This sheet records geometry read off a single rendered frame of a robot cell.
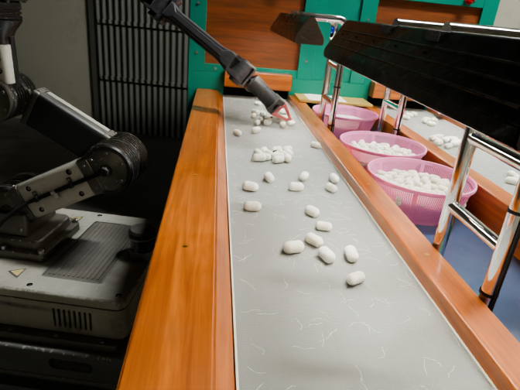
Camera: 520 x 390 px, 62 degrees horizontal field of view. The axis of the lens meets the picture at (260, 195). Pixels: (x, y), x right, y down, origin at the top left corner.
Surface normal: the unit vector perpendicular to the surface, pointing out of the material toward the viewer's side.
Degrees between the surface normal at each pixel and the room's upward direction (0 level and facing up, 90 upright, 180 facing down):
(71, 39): 90
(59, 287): 1
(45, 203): 90
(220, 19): 90
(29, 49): 90
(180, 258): 0
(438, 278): 0
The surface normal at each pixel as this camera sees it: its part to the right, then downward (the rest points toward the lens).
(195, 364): 0.09, -0.92
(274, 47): 0.08, 0.40
